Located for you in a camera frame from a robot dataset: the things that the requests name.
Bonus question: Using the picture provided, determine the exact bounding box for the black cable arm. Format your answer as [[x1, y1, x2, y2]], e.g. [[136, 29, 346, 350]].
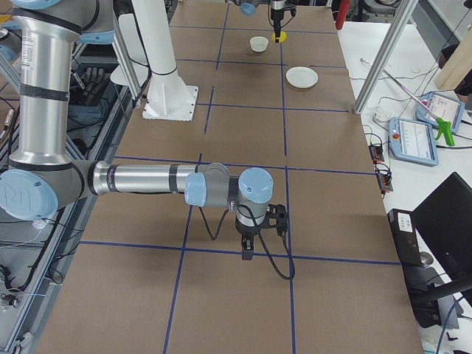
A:
[[198, 206, 295, 282]]

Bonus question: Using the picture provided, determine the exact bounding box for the white plate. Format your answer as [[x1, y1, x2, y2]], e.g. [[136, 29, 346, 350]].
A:
[[285, 66, 319, 89]]

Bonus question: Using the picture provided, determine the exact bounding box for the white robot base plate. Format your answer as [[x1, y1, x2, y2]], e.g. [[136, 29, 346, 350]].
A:
[[142, 84, 198, 122]]

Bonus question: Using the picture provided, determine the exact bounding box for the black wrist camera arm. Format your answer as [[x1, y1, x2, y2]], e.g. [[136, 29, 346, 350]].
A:
[[265, 204, 288, 240], [285, 4, 296, 18]]

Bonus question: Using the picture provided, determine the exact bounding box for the black laptop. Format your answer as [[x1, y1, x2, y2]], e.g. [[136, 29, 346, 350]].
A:
[[412, 172, 471, 280]]

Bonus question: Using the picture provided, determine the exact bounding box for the teach pendant far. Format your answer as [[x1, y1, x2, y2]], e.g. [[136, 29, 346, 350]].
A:
[[420, 92, 465, 134]]

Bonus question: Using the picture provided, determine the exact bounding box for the aluminium frame post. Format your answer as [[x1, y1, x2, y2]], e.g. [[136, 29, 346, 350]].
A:
[[353, 0, 418, 114]]

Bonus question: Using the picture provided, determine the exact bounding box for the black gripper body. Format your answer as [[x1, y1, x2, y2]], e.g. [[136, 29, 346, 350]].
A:
[[235, 223, 258, 246], [270, 8, 285, 29]]

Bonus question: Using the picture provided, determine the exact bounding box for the white bowl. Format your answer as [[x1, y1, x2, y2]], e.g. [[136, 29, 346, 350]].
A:
[[249, 36, 268, 53]]

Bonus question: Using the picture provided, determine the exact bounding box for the green handled reacher grabber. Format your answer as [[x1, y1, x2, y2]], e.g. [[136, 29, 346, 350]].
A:
[[383, 69, 455, 147]]

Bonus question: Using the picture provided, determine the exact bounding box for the yellow lemon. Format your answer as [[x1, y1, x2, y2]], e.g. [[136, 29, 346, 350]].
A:
[[271, 31, 287, 44]]

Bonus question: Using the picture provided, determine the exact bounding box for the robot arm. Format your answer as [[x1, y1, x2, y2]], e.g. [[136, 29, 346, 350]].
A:
[[232, 0, 290, 44], [1, 1, 273, 260]]

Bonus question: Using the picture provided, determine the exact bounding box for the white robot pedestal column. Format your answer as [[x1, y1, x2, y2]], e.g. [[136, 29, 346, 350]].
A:
[[132, 0, 177, 75]]

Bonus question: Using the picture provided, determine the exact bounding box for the teach pendant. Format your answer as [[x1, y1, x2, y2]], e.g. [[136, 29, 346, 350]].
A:
[[389, 117, 439, 166], [420, 92, 465, 134]]

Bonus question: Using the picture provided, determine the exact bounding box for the teach pendant near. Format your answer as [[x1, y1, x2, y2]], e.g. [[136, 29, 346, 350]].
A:
[[389, 117, 439, 166]]

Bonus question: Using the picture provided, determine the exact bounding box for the orange electronics board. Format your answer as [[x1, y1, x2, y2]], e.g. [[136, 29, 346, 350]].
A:
[[368, 145, 384, 164]]

